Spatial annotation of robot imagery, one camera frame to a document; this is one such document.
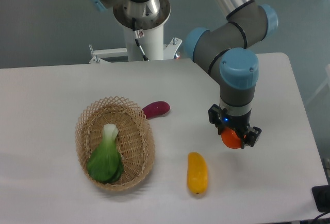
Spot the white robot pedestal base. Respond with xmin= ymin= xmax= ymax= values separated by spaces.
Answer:
xmin=89 ymin=0 xmax=183 ymax=64

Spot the woven bamboo basket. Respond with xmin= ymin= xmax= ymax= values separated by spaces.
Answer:
xmin=75 ymin=96 xmax=155 ymax=192

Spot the orange fruit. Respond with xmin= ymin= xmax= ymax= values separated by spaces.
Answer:
xmin=221 ymin=127 xmax=241 ymax=149

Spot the yellow mango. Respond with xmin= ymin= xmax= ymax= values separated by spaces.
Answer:
xmin=187 ymin=152 xmax=208 ymax=195

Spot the purple sweet potato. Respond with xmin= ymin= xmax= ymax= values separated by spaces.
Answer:
xmin=142 ymin=101 xmax=171 ymax=119

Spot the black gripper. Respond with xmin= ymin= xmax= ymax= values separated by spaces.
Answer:
xmin=208 ymin=104 xmax=262 ymax=149

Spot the black device at table edge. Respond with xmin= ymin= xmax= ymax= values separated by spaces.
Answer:
xmin=311 ymin=185 xmax=329 ymax=212

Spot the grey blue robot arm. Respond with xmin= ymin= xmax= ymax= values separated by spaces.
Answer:
xmin=92 ymin=0 xmax=278 ymax=149

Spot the black cable on pedestal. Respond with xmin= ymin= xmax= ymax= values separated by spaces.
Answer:
xmin=131 ymin=17 xmax=150 ymax=62

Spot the green bok choy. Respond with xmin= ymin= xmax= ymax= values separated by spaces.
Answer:
xmin=87 ymin=124 xmax=124 ymax=183

